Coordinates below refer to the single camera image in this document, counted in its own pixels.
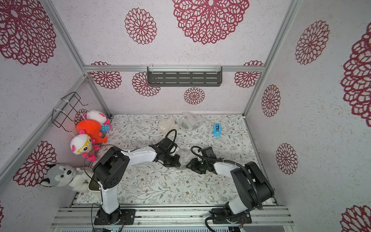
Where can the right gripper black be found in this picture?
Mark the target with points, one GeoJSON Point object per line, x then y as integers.
{"type": "Point", "coordinates": [196, 165]}

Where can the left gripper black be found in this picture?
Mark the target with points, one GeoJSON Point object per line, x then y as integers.
{"type": "Point", "coordinates": [177, 163]}

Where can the blue tape dispenser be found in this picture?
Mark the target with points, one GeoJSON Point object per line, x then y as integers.
{"type": "Point", "coordinates": [217, 130]}

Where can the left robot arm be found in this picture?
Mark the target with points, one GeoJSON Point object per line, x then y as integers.
{"type": "Point", "coordinates": [109, 170]}

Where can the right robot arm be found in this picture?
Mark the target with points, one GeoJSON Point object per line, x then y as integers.
{"type": "Point", "coordinates": [252, 186]}

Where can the floral table mat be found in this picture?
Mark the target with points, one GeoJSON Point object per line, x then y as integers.
{"type": "Point", "coordinates": [152, 183]}

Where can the red orange plush toy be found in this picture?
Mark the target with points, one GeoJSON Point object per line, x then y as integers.
{"type": "Point", "coordinates": [91, 128]}

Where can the white pink plush toy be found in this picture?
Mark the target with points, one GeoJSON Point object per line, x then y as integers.
{"type": "Point", "coordinates": [99, 117]}

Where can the cream rectangular bin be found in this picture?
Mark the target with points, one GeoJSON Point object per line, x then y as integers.
{"type": "Point", "coordinates": [93, 186]}

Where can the white plush doll yellow glasses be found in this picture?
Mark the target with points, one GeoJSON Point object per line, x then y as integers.
{"type": "Point", "coordinates": [84, 145]}

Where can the grey husky plush toy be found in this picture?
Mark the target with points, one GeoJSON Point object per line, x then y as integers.
{"type": "Point", "coordinates": [62, 175]}

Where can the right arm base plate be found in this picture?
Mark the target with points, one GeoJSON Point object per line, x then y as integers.
{"type": "Point", "coordinates": [224, 216]}

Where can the grey metal wall shelf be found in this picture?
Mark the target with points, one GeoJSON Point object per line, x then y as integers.
{"type": "Point", "coordinates": [157, 77]}

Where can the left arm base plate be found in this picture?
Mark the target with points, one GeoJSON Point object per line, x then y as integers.
{"type": "Point", "coordinates": [118, 217]}

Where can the black wire wall basket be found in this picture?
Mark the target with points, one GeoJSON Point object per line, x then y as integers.
{"type": "Point", "coordinates": [69, 111]}

